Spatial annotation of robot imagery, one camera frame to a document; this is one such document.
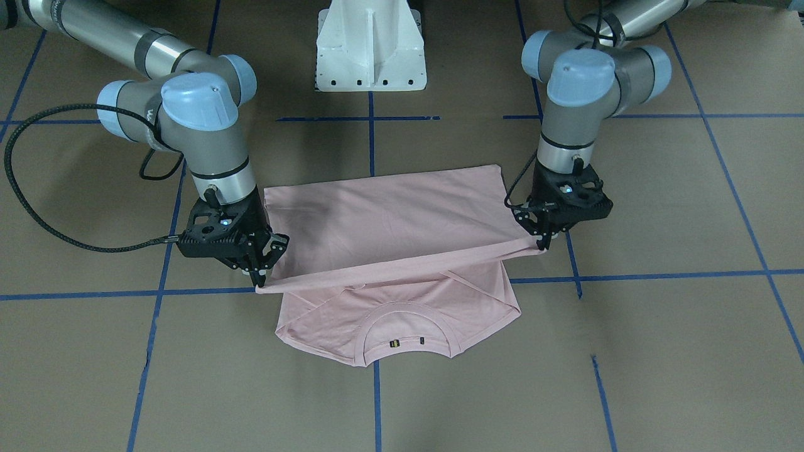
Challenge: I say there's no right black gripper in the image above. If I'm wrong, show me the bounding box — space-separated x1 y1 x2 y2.
234 188 290 287

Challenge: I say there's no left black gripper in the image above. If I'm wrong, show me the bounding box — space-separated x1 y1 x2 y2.
511 163 561 251

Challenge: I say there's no pink Snoopy t-shirt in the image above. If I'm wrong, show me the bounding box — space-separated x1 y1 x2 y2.
258 165 540 367

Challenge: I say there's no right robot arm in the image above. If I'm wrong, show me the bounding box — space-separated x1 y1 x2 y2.
2 1 290 287

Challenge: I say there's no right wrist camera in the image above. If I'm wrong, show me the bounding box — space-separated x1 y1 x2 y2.
177 185 254 266

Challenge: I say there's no camera cable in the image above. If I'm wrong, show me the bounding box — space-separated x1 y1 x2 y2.
4 103 189 254
504 0 622 208

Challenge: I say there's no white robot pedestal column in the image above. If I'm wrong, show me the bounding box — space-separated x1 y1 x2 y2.
314 1 428 92

